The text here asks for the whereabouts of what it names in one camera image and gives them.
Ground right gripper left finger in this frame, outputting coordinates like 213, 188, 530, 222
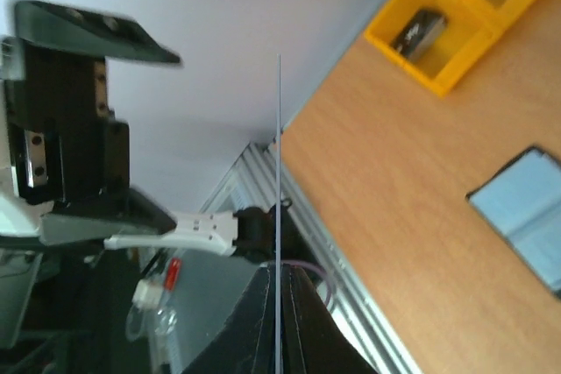
184, 266, 275, 374

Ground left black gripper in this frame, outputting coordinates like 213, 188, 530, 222
2, 0, 182, 246

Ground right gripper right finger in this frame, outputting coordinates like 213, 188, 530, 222
280, 265, 377, 374

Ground black card holder wallet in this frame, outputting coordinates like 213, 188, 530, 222
465, 145, 560, 297

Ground dark VIP card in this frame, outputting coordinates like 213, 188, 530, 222
391, 8, 448, 62

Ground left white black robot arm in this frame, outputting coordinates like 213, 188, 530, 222
1, 0, 281, 263

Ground yellow bin near left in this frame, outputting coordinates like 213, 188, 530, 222
364, 0, 501, 96

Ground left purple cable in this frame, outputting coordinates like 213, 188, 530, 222
284, 259, 338, 309

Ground aluminium rail frame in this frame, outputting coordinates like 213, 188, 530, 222
202, 144, 423, 374

